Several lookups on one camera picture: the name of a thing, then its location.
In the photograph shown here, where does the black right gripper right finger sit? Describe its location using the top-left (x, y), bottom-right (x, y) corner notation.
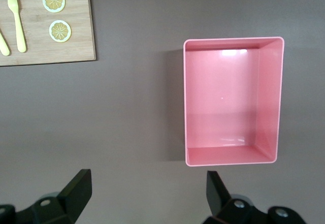
top-left (205, 170), bottom-right (270, 224)

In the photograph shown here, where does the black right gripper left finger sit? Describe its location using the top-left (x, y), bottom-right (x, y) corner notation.
top-left (17, 169), bottom-right (92, 224)

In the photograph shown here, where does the pink plastic bin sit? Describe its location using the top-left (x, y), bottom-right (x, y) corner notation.
top-left (183, 36), bottom-right (285, 168)

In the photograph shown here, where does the wooden cutting board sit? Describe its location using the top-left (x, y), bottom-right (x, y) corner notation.
top-left (0, 0), bottom-right (97, 67)

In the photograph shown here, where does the yellow plastic knife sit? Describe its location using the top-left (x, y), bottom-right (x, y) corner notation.
top-left (0, 28), bottom-right (11, 56)

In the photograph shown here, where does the toy lemon slice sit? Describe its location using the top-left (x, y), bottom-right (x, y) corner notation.
top-left (42, 0), bottom-right (66, 13)
top-left (48, 19), bottom-right (72, 43)

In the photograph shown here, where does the yellow plastic fork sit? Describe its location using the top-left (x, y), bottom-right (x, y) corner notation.
top-left (7, 0), bottom-right (27, 53)

